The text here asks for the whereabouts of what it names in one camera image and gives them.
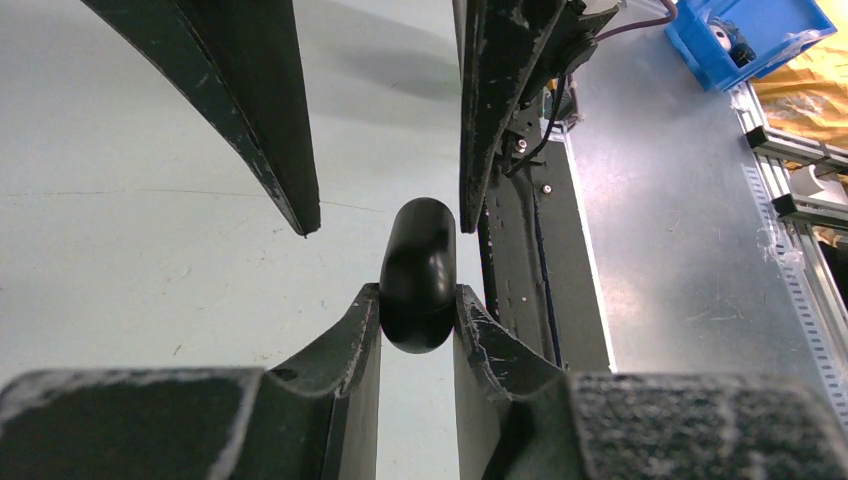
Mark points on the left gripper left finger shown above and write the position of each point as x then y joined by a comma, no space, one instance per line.
314,416

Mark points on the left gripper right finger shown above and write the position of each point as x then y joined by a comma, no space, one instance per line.
520,417

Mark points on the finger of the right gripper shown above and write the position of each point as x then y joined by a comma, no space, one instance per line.
499,44
238,64

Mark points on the black earbud charging case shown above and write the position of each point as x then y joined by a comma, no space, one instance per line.
418,280

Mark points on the blue plastic bin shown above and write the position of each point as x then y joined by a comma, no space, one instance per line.
725,43

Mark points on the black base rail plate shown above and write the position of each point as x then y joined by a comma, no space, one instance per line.
541,279

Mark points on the grey slotted cable duct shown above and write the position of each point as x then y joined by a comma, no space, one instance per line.
813,295

